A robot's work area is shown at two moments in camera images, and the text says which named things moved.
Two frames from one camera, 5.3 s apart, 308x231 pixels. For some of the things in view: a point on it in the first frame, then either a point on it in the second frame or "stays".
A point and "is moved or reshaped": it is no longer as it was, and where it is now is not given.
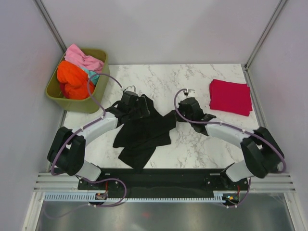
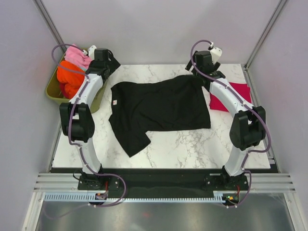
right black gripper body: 182,111 → 194,58
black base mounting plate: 163,183 stays
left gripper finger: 150,106 → 112,64
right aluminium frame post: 264,33 stays
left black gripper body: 131,109 → 92,66
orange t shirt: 73,81 stays
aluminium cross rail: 283,182 stays
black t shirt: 139,131 is moved or reshaped
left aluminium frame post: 48,21 stays
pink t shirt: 74,54 stays
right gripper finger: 178,118 → 188,65
